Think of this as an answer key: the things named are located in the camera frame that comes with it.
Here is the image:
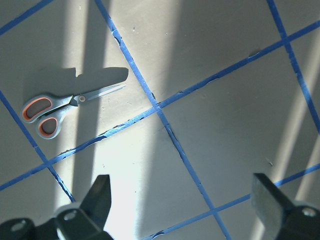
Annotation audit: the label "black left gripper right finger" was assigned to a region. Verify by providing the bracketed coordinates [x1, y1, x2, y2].
[251, 173, 295, 230]

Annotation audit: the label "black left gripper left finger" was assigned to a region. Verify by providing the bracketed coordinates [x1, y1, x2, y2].
[79, 174, 111, 230]

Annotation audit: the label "grey orange scissors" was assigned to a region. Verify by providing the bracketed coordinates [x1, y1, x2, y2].
[20, 84, 126, 140]

